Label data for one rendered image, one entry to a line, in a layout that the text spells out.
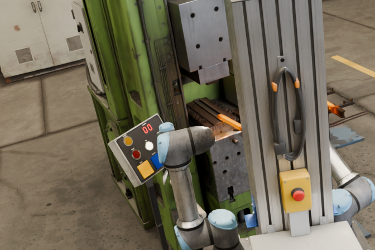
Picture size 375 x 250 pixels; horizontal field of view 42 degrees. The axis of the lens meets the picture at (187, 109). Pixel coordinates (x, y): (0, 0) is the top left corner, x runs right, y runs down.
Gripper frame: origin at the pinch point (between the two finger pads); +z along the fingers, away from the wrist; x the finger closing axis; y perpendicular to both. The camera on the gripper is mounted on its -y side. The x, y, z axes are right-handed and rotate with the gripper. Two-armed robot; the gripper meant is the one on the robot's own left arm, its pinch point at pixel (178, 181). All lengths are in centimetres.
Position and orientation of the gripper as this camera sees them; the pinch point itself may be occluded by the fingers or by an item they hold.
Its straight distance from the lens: 261.0
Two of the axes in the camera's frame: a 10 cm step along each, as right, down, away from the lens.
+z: 1.7, 9.0, 4.1
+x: 9.9, -1.7, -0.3
